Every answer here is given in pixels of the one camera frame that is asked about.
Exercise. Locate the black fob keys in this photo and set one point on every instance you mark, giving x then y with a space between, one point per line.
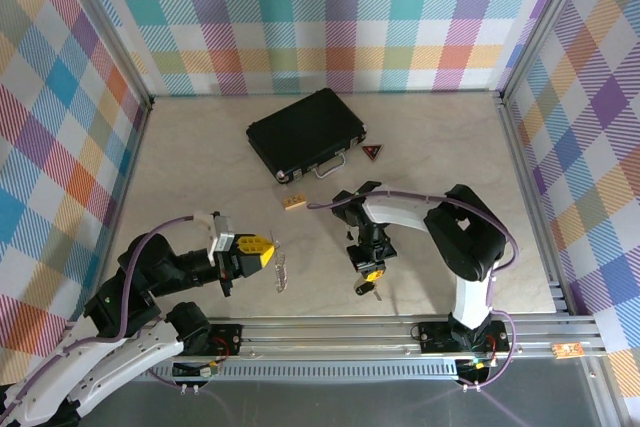
361 289

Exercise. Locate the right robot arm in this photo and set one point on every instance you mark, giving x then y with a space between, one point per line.
465 247

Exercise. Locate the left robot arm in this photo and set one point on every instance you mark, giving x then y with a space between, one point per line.
115 362

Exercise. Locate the small orange wooden block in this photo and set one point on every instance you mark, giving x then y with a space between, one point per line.
294 202

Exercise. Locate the black red triangle badge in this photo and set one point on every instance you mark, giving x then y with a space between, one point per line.
372 152

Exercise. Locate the small controller board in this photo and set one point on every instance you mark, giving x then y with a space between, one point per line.
197 371
475 367

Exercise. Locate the black briefcase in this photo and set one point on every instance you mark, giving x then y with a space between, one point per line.
305 132

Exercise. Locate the grey metal sheet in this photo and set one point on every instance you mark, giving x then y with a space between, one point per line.
325 404

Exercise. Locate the small orange card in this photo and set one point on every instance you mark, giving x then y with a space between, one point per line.
567 350

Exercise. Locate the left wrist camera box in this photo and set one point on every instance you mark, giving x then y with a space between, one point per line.
222 239

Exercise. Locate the aluminium front rail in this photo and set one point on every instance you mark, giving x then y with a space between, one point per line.
325 339

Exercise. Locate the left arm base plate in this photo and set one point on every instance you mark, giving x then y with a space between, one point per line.
227 339

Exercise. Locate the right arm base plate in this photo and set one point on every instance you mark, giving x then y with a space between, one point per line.
435 337

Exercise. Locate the aluminium side rail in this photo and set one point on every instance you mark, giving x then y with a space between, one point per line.
137 142
525 172

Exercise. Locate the aluminium frame post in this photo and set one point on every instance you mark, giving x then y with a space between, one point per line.
544 22
115 32

